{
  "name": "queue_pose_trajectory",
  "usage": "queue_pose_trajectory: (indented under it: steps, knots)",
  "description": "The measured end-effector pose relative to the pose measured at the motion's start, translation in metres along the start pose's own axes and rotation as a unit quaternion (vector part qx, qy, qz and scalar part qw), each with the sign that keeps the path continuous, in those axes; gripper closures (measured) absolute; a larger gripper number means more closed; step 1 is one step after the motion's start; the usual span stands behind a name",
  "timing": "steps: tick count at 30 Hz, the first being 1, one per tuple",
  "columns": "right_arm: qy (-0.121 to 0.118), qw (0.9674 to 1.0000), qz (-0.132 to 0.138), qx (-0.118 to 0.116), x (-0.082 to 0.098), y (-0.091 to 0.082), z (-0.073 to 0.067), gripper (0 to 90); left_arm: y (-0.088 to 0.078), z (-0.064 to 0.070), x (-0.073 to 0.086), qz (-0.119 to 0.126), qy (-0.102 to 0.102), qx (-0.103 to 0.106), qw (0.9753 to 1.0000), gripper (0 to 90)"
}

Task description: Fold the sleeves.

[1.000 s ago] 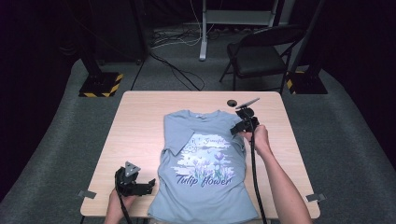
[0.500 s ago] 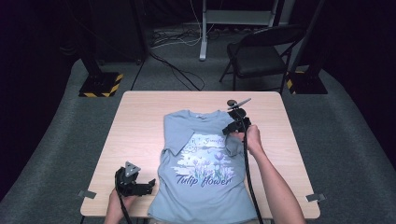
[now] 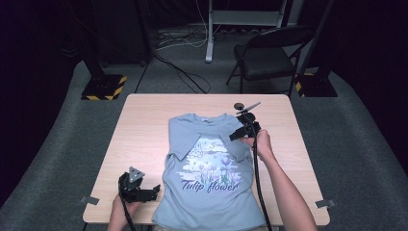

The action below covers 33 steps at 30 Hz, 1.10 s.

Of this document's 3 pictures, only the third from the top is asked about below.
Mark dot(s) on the black stand with striped base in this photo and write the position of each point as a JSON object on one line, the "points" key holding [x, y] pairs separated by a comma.
{"points": [[316, 83], [102, 85]]}

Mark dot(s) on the black folding chair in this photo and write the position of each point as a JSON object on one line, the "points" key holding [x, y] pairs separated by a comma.
{"points": [[266, 61]]}

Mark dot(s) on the grey table edge bracket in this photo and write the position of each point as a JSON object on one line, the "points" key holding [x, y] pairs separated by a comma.
{"points": [[89, 200], [325, 203]]}

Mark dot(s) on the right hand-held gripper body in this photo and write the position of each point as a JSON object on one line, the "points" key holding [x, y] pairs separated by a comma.
{"points": [[248, 120]]}

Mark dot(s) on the dark cabinet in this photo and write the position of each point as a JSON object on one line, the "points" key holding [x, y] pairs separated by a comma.
{"points": [[125, 29]]}

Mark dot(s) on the person's right hand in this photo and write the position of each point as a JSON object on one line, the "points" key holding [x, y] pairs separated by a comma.
{"points": [[263, 146]]}

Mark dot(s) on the light blue printed t-shirt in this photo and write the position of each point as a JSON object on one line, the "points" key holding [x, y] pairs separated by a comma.
{"points": [[208, 173]]}

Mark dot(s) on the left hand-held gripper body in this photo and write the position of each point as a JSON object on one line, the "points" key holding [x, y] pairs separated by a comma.
{"points": [[131, 189]]}

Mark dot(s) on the white metal stand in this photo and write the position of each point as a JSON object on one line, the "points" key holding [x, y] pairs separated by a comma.
{"points": [[210, 35]]}

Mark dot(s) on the person's left hand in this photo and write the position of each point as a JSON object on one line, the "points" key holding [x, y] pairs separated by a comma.
{"points": [[123, 211]]}

